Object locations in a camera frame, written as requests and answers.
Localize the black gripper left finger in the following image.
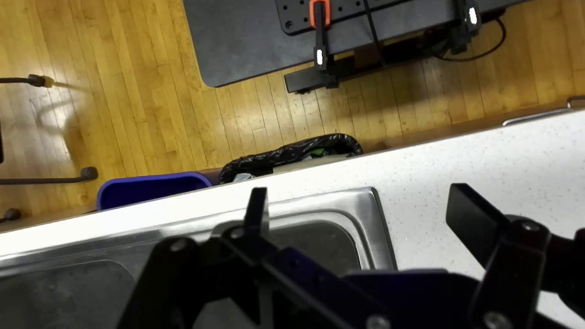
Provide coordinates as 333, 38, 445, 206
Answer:
118, 184, 392, 329

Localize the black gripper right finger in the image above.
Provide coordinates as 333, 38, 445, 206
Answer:
447, 180, 585, 329

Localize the stainless steel double sink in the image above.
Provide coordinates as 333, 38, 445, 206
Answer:
0, 184, 399, 329

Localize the black trash bag bin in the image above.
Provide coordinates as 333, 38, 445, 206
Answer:
218, 131, 366, 184

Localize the blue plastic bin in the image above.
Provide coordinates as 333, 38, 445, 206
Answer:
96, 171, 216, 212

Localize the silver metal bar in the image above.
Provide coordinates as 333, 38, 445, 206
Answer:
500, 96, 585, 127

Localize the dark grey platform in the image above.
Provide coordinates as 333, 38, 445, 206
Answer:
182, 0, 533, 89

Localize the black chair leg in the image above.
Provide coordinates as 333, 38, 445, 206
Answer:
0, 73, 56, 89
0, 164, 101, 186

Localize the orange black clamp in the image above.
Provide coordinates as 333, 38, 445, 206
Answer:
308, 0, 337, 73

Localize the black floor cable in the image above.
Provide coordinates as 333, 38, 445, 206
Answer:
427, 16, 511, 63

